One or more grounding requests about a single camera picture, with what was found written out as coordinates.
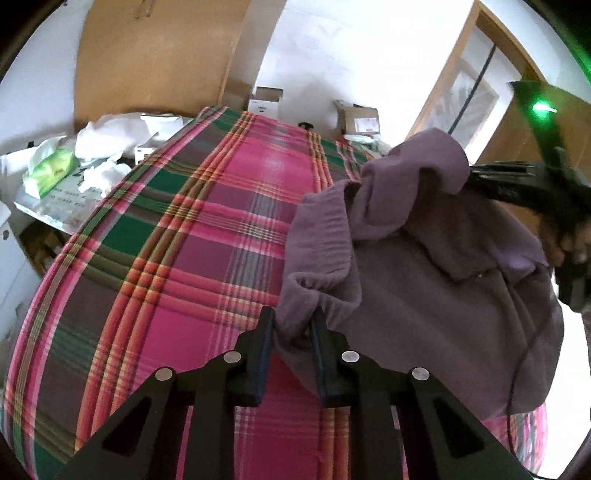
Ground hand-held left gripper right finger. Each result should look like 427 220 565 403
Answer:
308 307 536 480

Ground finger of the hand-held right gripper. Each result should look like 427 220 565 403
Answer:
467 161 551 180
464 178 551 209

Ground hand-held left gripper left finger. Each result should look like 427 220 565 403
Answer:
54 306 278 480

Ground purple fleece garment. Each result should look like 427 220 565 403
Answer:
276 129 565 421

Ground person's right hand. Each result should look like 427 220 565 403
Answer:
538 209 591 268

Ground translucent plastic sheet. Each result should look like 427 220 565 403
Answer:
431 60 503 148

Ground black rod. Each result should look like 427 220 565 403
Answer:
449 45 497 134

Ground pink green plaid bed cover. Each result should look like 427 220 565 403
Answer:
0 105 548 480

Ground pile of plastic bags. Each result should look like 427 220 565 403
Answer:
344 134 393 158

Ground cardboard box with label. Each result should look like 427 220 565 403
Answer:
337 105 380 137

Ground crumpled white tissues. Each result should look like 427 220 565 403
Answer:
78 159 132 193

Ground white open box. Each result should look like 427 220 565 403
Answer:
249 86 283 116

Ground table with printed cover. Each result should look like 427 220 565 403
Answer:
14 152 139 232

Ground white plastic bag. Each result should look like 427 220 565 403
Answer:
76 112 153 160

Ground green tissue pack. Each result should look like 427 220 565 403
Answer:
23 136 78 197

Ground wooden door frame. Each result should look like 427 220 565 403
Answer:
406 0 550 141

